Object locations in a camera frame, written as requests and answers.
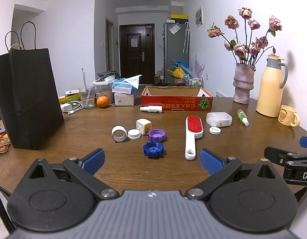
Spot white yellow plug adapter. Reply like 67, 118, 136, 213
136, 119, 152, 135

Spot clear food storage container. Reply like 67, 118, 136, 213
92, 80, 114, 104

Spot red cardboard box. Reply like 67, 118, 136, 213
141, 86, 213, 112

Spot blue tissue pack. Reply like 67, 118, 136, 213
112, 74, 142, 94

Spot orange fruit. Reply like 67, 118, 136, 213
96, 96, 110, 109

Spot white wall panel box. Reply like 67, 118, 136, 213
195, 6, 203, 27

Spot small white round lid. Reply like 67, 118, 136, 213
209, 127, 221, 135

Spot pink textured vase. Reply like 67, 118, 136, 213
233, 63, 256, 104

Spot white purple tissue pack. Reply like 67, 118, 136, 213
114, 93, 136, 106

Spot yellow box on refrigerator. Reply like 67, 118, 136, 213
170, 14, 188, 20

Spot yellow cartoon mug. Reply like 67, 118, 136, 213
278, 105, 300, 127

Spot blue plastic cap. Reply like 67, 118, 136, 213
143, 141, 164, 158

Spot grey refrigerator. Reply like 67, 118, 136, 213
163, 23, 189, 84

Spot red white lint brush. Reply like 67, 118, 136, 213
185, 116, 204, 160

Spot green spray bottle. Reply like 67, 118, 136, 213
237, 110, 250, 127

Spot snack packets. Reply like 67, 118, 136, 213
0, 132, 11, 154

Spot dark brown door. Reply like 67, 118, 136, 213
119, 24, 155, 85

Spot dried pink roses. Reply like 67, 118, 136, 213
206, 7, 282, 66

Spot white charger with cable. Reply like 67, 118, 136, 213
60, 100, 84, 114

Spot white bottle cap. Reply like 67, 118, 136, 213
128, 129, 141, 140

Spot clear plastic container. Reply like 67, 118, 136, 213
206, 112, 232, 127

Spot black paper shopping bag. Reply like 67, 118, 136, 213
0, 33, 64, 150

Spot yellow blue bags pile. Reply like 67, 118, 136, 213
166, 59, 193, 79

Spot purple coral decoration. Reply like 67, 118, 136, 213
193, 56, 205, 78

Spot clear drinking glass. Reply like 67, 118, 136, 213
79, 85, 95, 109

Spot wire storage trolley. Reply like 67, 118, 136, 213
183, 74, 204, 87

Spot yellow thermos jug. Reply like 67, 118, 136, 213
256, 55, 288, 118

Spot yellow green packet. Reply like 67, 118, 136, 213
58, 93, 80, 104

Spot white spray bottle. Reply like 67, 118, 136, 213
139, 106, 163, 113

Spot purple plastic cap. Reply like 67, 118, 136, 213
147, 128, 166, 142

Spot white tape roll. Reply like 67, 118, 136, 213
111, 126, 127, 142

